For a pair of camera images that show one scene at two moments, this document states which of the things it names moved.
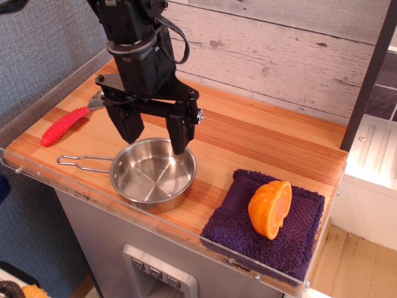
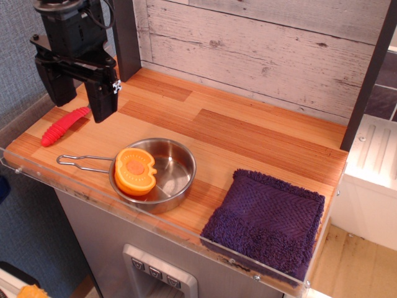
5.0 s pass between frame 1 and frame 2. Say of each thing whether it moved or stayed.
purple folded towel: stayed
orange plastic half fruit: moved
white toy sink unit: stayed
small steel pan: stayed
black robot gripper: moved
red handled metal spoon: stayed
